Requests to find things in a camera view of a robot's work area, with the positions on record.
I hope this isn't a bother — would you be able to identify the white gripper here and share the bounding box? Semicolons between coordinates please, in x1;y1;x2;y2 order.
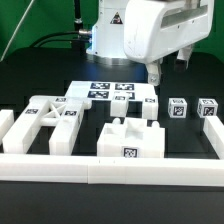
124;0;214;86

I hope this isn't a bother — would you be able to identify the white chair seat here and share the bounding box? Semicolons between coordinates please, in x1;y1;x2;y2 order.
97;117;165;158

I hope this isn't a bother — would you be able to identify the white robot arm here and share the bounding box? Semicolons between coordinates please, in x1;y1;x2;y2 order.
87;0;215;86

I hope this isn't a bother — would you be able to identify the white tagged cube left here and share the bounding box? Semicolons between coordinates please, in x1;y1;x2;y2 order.
168;98;187;118

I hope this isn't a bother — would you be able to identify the white tagged cube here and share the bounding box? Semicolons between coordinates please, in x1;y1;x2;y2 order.
197;98;218;118
168;98;187;118

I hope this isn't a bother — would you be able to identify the white tagged cube right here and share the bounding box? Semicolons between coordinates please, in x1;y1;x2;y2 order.
197;98;218;118

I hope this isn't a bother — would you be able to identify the grey diagonal rod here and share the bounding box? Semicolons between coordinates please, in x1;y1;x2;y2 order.
0;0;36;62

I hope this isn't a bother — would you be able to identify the white U-shaped fence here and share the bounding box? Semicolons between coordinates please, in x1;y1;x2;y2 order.
0;110;224;186

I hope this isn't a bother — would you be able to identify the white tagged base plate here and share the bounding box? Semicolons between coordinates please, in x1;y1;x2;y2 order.
65;81;155;101

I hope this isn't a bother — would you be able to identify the black vertical post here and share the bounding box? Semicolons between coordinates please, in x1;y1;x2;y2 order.
74;0;83;31

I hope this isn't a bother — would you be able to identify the white chair back frame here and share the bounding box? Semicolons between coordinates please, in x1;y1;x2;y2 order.
3;96;92;156

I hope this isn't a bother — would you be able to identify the black cable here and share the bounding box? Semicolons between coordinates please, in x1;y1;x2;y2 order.
29;29;94;48

